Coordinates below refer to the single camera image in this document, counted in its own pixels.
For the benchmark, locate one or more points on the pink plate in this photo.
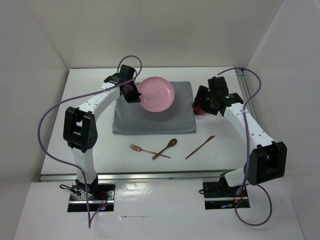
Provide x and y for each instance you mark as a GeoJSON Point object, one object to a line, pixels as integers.
{"type": "Point", "coordinates": [157, 94]}

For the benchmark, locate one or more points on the grey cloth placemat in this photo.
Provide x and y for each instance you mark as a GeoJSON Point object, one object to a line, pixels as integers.
{"type": "Point", "coordinates": [133, 119]}

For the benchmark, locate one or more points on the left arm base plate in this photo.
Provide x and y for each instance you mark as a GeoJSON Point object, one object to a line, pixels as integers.
{"type": "Point", "coordinates": [104, 199]}

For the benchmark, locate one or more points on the aluminium rail right side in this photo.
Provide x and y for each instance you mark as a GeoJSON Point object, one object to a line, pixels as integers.
{"type": "Point", "coordinates": [247, 100]}

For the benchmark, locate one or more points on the copper fork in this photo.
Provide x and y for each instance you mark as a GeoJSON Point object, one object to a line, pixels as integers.
{"type": "Point", "coordinates": [139, 149]}

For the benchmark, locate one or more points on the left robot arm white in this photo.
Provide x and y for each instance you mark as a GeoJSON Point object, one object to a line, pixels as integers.
{"type": "Point", "coordinates": [80, 129]}

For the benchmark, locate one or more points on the copper knife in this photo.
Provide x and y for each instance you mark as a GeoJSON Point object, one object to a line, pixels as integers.
{"type": "Point", "coordinates": [198, 148]}

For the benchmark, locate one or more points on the red mug black handle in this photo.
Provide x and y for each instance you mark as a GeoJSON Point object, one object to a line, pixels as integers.
{"type": "Point", "coordinates": [197, 110]}

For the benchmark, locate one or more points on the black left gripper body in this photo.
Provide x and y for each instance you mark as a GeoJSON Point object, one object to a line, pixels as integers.
{"type": "Point", "coordinates": [132, 91]}

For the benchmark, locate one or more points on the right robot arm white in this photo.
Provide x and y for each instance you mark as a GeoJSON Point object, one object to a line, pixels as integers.
{"type": "Point", "coordinates": [265, 158]}

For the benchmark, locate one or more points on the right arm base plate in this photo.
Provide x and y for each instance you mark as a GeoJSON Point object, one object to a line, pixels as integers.
{"type": "Point", "coordinates": [217, 197]}

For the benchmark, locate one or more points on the aluminium rail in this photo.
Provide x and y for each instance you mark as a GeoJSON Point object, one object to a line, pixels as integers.
{"type": "Point", "coordinates": [140, 176]}
{"type": "Point", "coordinates": [247, 100]}

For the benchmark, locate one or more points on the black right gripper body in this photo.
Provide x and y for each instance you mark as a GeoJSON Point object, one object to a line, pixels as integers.
{"type": "Point", "coordinates": [211, 96]}

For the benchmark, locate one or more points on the aluminium rail front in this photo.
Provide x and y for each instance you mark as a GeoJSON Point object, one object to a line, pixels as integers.
{"type": "Point", "coordinates": [140, 176]}

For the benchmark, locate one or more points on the brown wooden spoon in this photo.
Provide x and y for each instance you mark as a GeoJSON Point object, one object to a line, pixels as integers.
{"type": "Point", "coordinates": [170, 144]}

